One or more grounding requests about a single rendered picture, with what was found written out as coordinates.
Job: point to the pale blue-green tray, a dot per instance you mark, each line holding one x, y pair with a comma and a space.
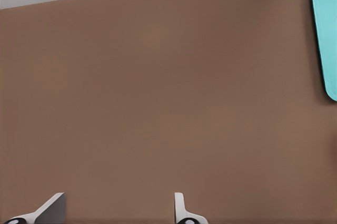
327, 40

